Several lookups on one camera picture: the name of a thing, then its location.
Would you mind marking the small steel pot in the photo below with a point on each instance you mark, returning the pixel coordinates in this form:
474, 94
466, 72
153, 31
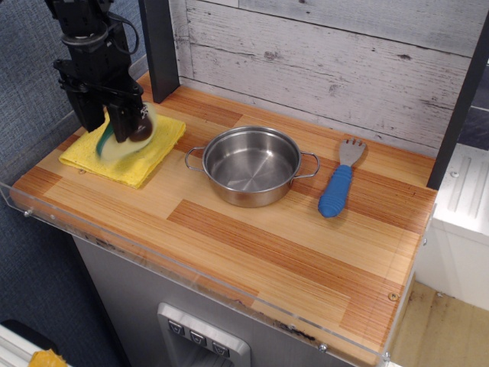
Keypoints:
252, 166

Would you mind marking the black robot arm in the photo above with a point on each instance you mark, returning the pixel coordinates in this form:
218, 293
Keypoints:
89, 21

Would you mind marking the black frame post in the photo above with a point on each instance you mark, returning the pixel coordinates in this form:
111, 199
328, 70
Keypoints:
160, 47
461, 109

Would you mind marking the black right frame post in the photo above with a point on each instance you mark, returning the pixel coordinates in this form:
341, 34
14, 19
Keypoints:
461, 109

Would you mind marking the clear acrylic guard rail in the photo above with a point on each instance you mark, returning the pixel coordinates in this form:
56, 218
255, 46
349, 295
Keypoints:
329, 279

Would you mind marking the grey toy fridge cabinet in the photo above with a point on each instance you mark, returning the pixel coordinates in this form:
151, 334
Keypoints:
131, 294

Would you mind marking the black left frame post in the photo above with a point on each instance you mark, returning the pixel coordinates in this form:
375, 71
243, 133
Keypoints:
160, 47

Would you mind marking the blue handled metal fork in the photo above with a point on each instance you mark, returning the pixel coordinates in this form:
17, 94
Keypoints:
333, 200

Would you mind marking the yellow folded cloth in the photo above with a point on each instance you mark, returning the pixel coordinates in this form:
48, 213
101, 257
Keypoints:
132, 170

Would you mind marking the silver dispenser button panel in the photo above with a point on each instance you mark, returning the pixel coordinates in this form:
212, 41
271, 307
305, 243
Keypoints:
191, 341

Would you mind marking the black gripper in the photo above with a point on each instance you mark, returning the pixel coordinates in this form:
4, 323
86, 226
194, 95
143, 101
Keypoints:
97, 76

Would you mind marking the toy avocado half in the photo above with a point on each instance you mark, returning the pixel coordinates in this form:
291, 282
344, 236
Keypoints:
108, 149

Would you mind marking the white side cabinet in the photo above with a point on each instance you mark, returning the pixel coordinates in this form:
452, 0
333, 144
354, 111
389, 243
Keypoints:
453, 257

